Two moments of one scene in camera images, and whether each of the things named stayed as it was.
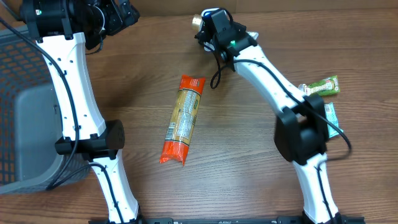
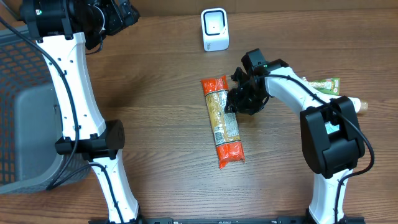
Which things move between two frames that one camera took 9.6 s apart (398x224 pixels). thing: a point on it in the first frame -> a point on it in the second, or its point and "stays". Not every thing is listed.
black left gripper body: x=114 y=21 stays
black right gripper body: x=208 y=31 -> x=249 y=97
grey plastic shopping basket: x=36 y=135 stays
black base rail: x=167 y=220 stays
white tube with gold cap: x=197 y=21 -> x=360 y=106
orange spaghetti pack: x=179 y=129 -> x=224 y=124
